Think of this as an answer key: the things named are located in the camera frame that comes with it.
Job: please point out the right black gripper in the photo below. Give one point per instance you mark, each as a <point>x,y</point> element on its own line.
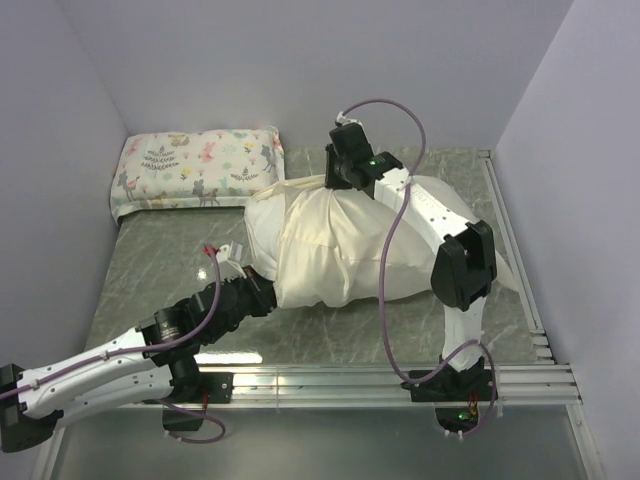
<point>332,181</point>

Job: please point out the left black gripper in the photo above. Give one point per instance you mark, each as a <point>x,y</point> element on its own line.
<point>261,288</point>

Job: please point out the cream pillowcase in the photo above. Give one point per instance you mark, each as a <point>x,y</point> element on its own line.
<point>331,243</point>

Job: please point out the white pillow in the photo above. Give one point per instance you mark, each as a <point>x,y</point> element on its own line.
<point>264,220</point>

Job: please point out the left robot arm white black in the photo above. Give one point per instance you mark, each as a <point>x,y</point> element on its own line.
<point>151,362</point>

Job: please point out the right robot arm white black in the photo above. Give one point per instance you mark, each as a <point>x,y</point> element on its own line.
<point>465,264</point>

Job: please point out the animal print patterned pillow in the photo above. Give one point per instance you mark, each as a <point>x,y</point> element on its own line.
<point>176,170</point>

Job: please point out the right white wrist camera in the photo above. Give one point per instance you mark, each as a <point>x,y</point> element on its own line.
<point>342,119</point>

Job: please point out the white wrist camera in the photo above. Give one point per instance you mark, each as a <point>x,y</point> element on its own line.
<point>342,119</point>
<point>228,257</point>

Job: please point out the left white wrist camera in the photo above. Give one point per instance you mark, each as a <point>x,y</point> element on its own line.
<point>228,257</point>

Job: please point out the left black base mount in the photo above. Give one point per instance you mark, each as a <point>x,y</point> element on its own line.
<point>211,389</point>

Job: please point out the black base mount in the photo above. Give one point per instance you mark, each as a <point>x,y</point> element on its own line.
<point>469,388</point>
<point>211,389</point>

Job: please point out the aluminium right side rail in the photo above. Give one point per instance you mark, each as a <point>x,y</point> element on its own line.
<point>537,331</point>

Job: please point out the aluminium rail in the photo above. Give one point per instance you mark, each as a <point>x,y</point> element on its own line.
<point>537,331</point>
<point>369,386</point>

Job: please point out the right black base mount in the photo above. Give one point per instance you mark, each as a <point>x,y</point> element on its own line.
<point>469,388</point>

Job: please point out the aluminium front rail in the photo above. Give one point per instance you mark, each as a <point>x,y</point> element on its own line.
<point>369,386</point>

